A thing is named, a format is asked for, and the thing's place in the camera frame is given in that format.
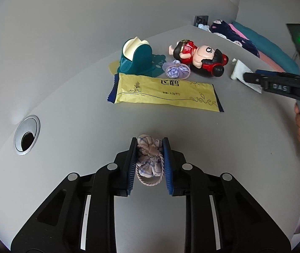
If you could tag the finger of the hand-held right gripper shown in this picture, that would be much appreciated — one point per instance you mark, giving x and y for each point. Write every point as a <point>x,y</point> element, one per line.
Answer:
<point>276,75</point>
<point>255,80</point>

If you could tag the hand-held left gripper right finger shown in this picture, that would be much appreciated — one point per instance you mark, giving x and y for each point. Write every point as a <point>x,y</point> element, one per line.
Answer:
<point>167,163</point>

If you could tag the teal cloth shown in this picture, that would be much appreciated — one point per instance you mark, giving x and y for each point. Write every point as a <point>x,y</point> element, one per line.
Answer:
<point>265,44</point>

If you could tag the white cloth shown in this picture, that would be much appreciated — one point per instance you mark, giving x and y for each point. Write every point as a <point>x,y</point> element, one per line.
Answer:
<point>239,69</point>

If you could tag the yellow translucent plastic sheet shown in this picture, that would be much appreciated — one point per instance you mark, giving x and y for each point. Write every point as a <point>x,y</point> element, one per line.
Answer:
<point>113,68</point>

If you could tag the navy printed blanket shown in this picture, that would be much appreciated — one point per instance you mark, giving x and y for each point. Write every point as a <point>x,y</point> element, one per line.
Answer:
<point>234,35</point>

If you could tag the red dress doll figure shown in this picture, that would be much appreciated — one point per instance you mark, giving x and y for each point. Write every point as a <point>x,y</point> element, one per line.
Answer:
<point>205,55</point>

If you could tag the purple fabric sachet pouch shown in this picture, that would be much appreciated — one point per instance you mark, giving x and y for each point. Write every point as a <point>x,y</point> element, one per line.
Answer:
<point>177,71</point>

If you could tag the teal and cream toy holder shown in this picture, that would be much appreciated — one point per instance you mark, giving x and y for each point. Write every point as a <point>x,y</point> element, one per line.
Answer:
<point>139,60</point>

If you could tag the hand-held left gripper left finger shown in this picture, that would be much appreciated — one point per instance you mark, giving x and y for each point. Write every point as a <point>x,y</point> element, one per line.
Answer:
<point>132,163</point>

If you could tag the pink cloth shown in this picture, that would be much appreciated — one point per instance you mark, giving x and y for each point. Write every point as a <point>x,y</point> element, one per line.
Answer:
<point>269,60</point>

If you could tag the light blue small item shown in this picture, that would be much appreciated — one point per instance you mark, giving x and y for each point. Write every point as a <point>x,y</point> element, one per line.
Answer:
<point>204,27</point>

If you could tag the yellow snack packet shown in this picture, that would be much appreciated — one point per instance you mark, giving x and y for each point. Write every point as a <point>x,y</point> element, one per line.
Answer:
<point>165,92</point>

